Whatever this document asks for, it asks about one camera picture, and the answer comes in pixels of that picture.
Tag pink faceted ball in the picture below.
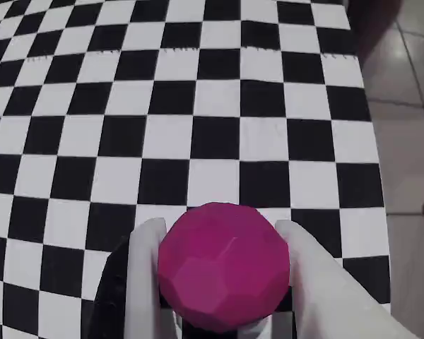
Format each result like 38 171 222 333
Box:
157 201 290 326

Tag black white checkered mat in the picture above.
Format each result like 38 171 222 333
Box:
0 0 392 339

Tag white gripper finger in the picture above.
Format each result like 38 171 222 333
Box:
274 219 407 339
124 216 168 339

